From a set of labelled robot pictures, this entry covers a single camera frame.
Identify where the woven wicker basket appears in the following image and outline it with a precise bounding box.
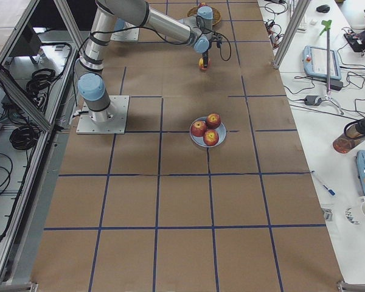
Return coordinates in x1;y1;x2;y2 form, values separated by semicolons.
187;6;221;26

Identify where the brown water bottle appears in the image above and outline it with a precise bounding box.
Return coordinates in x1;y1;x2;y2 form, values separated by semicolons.
332;118;365;154

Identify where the blue white pen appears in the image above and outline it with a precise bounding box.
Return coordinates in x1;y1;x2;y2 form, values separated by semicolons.
311;170;336;196

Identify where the red apple plate left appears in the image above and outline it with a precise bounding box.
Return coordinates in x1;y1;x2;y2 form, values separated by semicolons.
205;113;221;129

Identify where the black computer mouse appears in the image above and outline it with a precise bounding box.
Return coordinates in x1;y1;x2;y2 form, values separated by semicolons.
316;4;330;13

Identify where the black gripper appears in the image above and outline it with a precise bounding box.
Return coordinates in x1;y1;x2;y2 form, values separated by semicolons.
202;51;209;68

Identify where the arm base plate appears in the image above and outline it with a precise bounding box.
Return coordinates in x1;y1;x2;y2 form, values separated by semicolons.
76;96;130;134

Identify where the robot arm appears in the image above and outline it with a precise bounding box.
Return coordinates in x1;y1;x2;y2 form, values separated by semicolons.
74;1;222;124

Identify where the red apple plate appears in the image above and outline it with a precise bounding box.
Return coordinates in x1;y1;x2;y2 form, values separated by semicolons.
205;113;221;129
203;129;219;147
190;120;207;137

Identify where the light blue plate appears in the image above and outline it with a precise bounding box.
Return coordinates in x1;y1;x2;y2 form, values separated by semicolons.
190;117;226;148

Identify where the red yellow apple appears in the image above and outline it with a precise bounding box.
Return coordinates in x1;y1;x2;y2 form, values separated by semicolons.
198;57;210;71

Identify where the grey power brick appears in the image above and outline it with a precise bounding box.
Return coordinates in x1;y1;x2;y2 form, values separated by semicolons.
304;95;322;106

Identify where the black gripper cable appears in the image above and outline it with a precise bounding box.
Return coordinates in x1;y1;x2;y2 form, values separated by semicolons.
211;32;233;61

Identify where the red apple plate right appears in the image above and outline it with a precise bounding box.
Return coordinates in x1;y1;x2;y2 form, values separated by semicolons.
190;120;207;137

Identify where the green tipped tripod stand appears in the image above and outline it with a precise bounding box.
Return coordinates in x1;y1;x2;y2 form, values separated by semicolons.
319;20;344;116

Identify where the aluminium frame post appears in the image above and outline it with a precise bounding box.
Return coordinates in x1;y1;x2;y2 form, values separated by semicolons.
272;0;310;69

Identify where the red apple plate front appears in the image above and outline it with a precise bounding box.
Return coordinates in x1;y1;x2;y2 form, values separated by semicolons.
203;129;219;147

